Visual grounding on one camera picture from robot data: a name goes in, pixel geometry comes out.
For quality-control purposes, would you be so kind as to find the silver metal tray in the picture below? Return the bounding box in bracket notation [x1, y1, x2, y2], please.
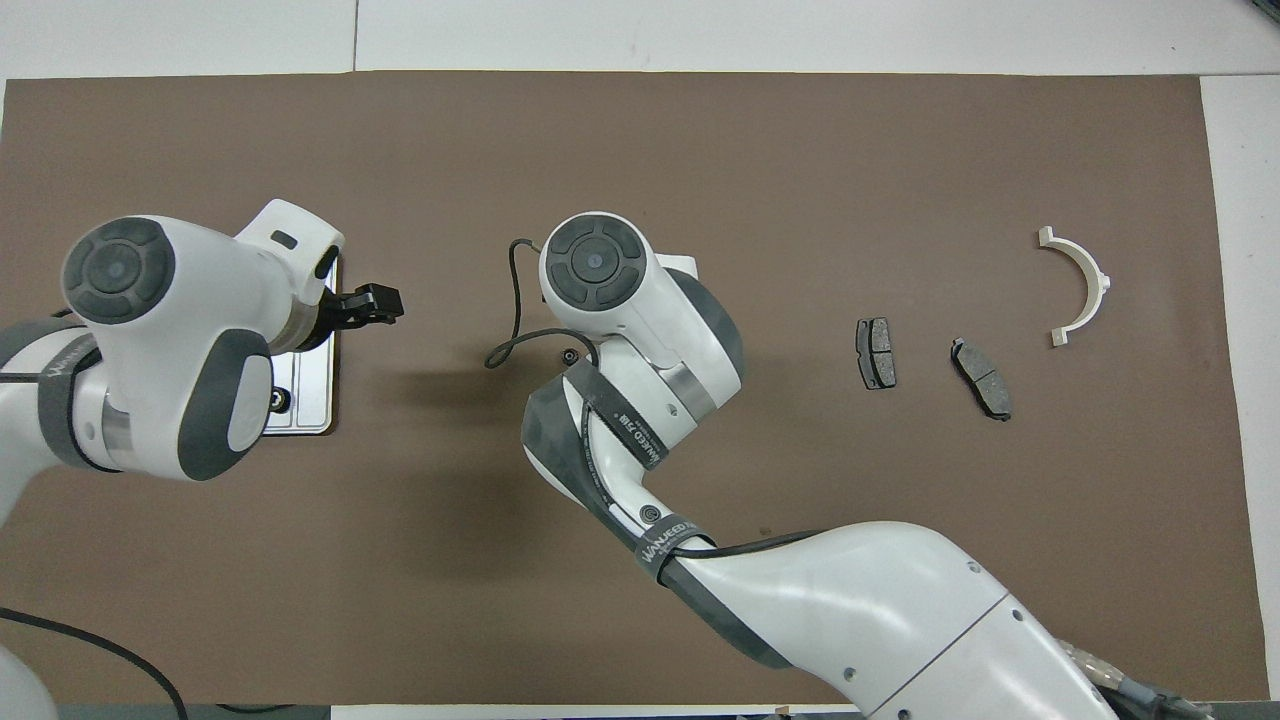
[260, 255, 341, 437]

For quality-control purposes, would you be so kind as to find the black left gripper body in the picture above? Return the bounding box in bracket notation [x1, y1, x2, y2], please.
[296, 286, 353, 353]

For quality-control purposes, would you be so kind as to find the brown table mat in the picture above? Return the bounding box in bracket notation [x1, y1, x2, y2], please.
[0, 71, 1269, 707]

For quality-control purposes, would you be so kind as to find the white half ring bracket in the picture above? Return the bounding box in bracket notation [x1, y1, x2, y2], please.
[1037, 226, 1113, 348]

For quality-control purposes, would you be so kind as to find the elongated grey brake pad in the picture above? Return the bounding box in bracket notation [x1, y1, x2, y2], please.
[949, 337, 1014, 422]

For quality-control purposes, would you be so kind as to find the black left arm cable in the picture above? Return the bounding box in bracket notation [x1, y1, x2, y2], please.
[0, 606, 193, 720]

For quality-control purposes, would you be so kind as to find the rectangular grey brake pad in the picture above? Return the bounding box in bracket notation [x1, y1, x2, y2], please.
[855, 317, 898, 391]

